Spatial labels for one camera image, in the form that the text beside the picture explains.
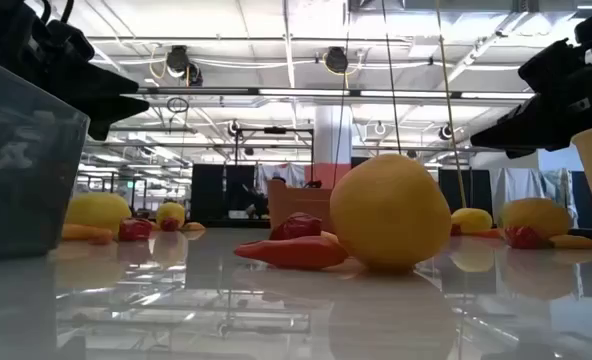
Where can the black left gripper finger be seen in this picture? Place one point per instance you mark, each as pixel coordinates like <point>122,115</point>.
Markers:
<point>101,129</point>
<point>106,100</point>

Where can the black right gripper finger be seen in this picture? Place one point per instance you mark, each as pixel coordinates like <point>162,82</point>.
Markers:
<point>541,125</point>
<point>526,152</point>

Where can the yellow lemon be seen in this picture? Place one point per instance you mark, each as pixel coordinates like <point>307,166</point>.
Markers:
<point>536,215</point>
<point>391,215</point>
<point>98,210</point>
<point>472,220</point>
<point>171,210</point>

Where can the small orange pepper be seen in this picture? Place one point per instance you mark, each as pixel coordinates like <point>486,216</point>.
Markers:
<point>329,237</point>

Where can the orange carrot toy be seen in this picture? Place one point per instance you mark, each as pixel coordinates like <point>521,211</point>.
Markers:
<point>296,252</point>

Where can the white curtain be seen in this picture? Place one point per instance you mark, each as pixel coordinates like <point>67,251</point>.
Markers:
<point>513,185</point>

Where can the patterned cloth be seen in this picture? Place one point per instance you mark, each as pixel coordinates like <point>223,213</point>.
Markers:
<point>556,185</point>

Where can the black partition panel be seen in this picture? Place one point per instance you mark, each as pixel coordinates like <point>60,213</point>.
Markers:
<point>208,192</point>
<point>476,187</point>

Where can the grey plastic basket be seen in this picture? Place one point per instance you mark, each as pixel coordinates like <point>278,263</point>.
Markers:
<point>26,175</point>

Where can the yellow-orange pepper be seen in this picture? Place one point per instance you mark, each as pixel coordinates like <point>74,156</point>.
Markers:
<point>573,242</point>
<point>78,231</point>
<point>194,226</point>

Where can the white hanging sheet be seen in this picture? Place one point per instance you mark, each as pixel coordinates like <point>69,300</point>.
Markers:
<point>286,172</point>

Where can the white and red column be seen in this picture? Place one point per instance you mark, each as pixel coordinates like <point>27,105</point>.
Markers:
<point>333,140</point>

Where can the orange plastic basket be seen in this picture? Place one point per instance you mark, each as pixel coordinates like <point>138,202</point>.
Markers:
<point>296,205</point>

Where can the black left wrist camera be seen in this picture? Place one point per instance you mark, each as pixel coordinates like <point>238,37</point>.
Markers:
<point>68,42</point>

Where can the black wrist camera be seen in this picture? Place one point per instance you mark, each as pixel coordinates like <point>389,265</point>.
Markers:
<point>68,42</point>
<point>551,67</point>

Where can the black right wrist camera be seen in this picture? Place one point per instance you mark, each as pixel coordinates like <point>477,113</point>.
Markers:
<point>551,67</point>

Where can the black gantry frame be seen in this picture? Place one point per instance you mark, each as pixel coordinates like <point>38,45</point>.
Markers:
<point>276,130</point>

